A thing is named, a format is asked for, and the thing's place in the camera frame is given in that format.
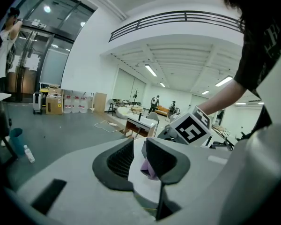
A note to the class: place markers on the microfiber cloth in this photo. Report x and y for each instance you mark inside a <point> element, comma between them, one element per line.
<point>150,170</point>

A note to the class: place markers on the light wooden board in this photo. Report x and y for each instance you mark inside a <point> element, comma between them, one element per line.
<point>100,102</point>

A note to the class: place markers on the black coat rack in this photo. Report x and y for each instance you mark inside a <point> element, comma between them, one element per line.
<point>135,95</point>

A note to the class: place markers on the clear plastic water bottle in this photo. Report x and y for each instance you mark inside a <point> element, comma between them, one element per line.
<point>29,153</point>

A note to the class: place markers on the large clear water jug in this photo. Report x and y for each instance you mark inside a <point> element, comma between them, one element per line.
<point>75,104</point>
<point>83,104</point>
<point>67,104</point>

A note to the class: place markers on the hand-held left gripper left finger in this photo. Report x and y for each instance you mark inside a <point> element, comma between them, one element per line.
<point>84,172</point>

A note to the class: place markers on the white desk with items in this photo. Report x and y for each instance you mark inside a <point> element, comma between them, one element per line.
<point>140,125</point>

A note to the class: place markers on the glass entrance door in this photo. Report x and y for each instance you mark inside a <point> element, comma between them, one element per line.
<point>61,20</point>

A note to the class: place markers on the person's right forearm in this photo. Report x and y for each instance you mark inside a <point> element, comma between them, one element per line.
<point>222,97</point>

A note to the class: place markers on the white bean bag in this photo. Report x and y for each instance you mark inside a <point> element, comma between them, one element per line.
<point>123,113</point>

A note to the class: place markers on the person's black printed shirt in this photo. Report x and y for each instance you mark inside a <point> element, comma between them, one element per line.
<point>255,62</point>

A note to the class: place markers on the ceiling light strip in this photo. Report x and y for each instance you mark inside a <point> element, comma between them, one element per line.
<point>224,81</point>
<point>162,84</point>
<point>151,70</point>
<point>205,92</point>

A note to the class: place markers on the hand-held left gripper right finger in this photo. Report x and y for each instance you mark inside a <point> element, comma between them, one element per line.
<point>201,184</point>

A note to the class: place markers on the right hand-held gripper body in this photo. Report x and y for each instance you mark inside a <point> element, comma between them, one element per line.
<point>192,130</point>

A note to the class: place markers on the silver suitcase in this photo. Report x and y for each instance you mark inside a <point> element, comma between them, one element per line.
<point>37,102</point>

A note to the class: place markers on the black balcony railing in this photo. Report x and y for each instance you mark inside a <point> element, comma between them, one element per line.
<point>178,16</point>

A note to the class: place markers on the teal trash bin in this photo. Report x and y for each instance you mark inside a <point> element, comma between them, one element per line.
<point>17,142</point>

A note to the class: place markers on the brown cardboard box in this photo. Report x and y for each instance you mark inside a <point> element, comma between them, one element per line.
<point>53,104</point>

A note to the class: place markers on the orange sofa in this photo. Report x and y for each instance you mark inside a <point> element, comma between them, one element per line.
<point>162,109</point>

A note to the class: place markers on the black faucet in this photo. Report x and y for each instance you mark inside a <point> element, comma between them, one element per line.
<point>139,117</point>

